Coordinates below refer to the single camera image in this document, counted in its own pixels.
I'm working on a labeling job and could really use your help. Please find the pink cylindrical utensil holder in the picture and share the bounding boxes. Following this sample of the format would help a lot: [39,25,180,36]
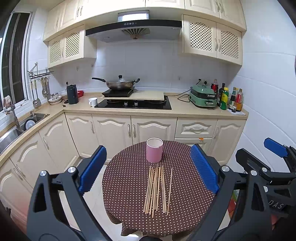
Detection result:
[146,138,164,163]

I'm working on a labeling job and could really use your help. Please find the hanging ladle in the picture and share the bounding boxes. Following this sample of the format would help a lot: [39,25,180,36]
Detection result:
[41,77,48,98]

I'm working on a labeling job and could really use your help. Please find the steel sink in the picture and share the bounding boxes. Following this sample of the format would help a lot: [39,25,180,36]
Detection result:
[0,113,49,153]

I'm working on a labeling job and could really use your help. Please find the beige cutting board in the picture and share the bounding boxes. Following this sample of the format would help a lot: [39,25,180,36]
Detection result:
[128,90,164,100]

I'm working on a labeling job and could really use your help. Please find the orange seasoning bottle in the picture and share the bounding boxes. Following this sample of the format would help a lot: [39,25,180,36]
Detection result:
[235,88,243,112]

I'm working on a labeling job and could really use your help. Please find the chrome faucet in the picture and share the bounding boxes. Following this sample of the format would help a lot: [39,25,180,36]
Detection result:
[3,95,25,133]

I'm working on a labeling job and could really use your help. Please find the green yellow oil bottle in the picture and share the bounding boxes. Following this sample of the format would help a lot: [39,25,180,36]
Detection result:
[220,87,229,110]

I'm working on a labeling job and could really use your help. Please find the black induction cooker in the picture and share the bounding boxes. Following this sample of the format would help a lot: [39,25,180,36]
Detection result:
[102,87,134,98]

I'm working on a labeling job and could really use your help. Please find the red cap bottle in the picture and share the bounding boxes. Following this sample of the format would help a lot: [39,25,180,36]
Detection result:
[211,79,219,93]

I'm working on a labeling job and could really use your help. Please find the range hood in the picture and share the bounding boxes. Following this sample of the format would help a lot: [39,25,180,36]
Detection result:
[85,8,182,43]

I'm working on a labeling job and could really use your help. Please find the white mug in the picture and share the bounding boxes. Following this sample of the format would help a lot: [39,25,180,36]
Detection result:
[88,97,98,107]

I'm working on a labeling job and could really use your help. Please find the green electric grill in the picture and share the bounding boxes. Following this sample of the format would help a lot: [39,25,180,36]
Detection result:
[189,84,217,108]

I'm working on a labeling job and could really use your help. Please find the black electric kettle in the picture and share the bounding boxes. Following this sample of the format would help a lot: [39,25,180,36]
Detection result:
[66,84,79,104]

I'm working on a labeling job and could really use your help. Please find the wall utensil rack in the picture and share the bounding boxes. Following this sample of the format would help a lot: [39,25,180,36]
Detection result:
[27,62,54,80]

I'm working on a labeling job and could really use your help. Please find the black power cable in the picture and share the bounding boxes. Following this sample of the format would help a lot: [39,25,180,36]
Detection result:
[171,79,202,103]

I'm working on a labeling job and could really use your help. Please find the black gas hob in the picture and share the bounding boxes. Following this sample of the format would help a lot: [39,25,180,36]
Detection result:
[95,95,171,110]

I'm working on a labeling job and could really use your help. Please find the dark sauce bottle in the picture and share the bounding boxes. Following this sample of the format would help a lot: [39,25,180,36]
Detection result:
[217,83,225,106]

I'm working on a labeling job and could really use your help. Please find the black wok with lid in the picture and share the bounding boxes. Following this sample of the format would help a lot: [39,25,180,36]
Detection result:
[92,75,140,90]

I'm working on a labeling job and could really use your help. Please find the window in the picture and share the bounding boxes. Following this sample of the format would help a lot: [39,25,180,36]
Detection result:
[1,12,31,105]

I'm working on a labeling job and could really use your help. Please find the brown polka dot tablecloth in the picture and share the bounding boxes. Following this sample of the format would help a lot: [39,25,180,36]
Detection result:
[102,141,214,237]

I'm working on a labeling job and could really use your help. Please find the hanging metal spatula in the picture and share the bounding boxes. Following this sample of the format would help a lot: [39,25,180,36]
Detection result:
[32,79,42,108]

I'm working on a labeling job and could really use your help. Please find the stacked bowls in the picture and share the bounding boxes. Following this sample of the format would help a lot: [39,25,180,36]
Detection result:
[47,93,62,105]

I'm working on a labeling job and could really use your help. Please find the red container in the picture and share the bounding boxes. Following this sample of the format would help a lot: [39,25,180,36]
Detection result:
[77,90,84,98]

